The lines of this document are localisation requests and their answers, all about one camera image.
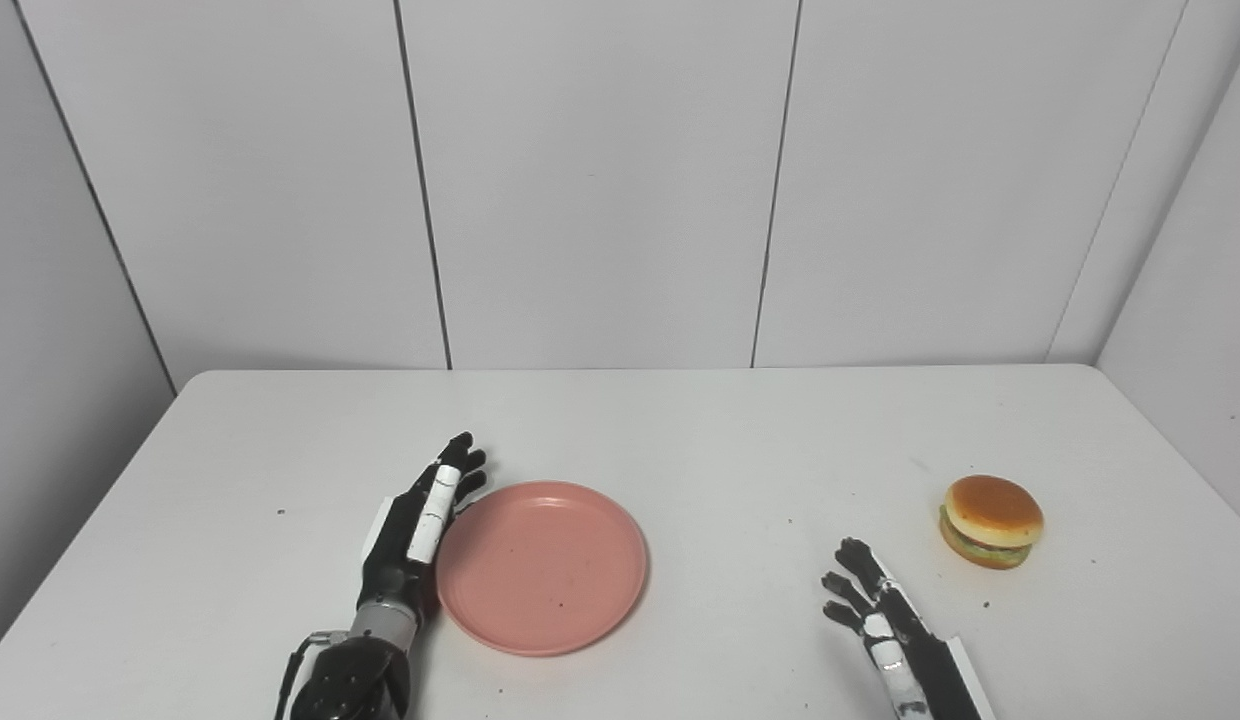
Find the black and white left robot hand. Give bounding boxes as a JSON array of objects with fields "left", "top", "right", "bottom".
[{"left": 357, "top": 432, "right": 488, "bottom": 613}]

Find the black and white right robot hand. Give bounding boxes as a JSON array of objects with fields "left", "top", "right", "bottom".
[{"left": 821, "top": 538, "right": 997, "bottom": 720}]

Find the pink round plate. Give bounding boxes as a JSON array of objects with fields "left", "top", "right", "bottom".
[{"left": 436, "top": 481, "right": 649, "bottom": 658}]

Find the toy hamburger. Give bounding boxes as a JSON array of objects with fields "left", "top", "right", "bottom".
[{"left": 939, "top": 475, "right": 1045, "bottom": 571}]

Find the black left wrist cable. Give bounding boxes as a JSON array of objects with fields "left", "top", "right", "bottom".
[{"left": 275, "top": 630, "right": 351, "bottom": 720}]

